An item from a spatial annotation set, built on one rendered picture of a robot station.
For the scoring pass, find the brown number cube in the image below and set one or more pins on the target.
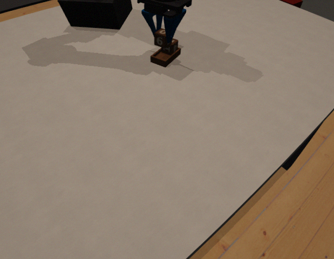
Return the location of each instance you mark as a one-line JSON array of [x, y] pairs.
[[160, 38], [171, 48]]

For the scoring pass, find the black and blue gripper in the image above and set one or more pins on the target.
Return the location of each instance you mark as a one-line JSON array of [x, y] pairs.
[[160, 9]]

